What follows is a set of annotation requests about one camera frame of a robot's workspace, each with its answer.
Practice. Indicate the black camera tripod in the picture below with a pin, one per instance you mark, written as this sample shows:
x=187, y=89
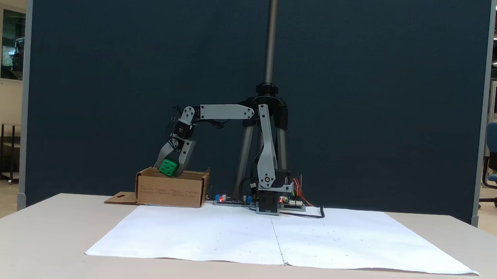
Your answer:
x=271, y=30

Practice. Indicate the blue circuit board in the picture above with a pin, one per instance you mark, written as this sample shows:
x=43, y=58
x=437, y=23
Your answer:
x=234, y=200

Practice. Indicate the brown cardboard box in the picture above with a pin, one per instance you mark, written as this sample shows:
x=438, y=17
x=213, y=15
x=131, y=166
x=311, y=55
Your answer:
x=169, y=190

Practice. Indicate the grey movable gripper jaw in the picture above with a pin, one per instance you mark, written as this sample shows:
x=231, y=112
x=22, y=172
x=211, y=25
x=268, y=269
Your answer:
x=164, y=154

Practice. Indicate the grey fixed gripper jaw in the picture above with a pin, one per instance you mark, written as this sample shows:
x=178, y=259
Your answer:
x=186, y=161

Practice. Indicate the framed wall window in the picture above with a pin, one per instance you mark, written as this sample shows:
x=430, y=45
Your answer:
x=12, y=42

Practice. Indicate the dark side table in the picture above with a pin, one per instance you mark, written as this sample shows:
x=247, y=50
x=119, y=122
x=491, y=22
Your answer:
x=9, y=152

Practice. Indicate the dark blue partition panel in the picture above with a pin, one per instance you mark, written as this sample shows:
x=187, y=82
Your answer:
x=108, y=64

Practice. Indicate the green dice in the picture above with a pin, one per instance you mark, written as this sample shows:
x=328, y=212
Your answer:
x=168, y=167

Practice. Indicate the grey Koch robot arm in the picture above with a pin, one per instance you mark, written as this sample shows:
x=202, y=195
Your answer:
x=224, y=112

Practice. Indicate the circuit board with red LED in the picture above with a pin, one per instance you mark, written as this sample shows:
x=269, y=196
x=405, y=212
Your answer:
x=292, y=204

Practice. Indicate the white paper sheet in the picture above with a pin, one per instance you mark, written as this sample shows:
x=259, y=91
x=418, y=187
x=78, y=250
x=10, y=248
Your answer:
x=175, y=233
x=375, y=239

